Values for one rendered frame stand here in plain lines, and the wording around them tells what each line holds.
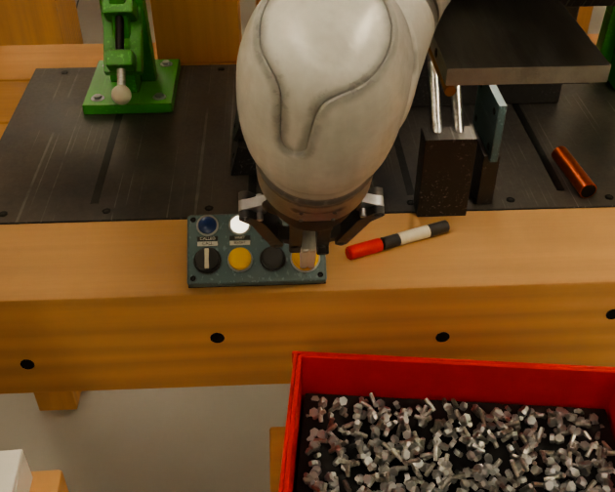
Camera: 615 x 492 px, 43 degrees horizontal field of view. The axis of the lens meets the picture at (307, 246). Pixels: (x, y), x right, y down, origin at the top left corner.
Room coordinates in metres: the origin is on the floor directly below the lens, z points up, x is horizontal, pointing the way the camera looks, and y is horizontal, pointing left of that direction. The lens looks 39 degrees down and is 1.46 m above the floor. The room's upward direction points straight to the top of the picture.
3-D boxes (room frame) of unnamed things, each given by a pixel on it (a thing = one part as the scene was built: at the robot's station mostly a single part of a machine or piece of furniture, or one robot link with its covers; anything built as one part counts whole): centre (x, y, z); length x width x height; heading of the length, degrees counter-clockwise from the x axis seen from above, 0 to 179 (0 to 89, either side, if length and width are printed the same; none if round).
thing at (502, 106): (0.83, -0.22, 0.97); 0.10 x 0.02 x 0.14; 3
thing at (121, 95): (1.00, 0.26, 0.96); 0.06 x 0.03 x 0.06; 3
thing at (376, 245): (0.71, -0.10, 0.91); 0.13 x 0.02 x 0.02; 114
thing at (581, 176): (0.84, -0.34, 0.91); 0.09 x 0.02 x 0.02; 9
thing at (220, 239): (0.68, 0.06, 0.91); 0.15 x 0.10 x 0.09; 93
